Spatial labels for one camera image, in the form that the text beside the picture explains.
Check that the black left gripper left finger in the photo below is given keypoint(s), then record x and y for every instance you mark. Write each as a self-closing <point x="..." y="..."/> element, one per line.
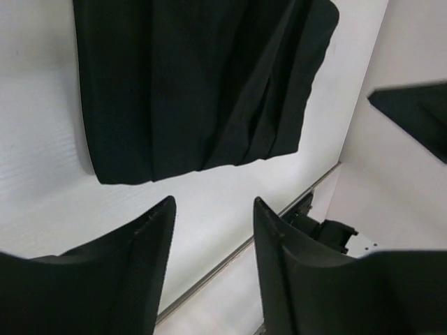
<point x="110" y="285"/>

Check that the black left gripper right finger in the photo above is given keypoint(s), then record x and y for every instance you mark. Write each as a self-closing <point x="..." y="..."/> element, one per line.
<point x="310" y="287"/>

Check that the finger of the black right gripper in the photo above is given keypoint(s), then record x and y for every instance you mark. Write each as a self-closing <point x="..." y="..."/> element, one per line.
<point x="420" y="110"/>

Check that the black pleated skirt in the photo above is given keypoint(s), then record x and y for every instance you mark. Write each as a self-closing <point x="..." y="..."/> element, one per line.
<point x="173" y="87"/>

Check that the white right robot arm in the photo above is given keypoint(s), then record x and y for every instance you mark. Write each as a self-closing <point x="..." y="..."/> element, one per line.
<point x="391" y="190"/>

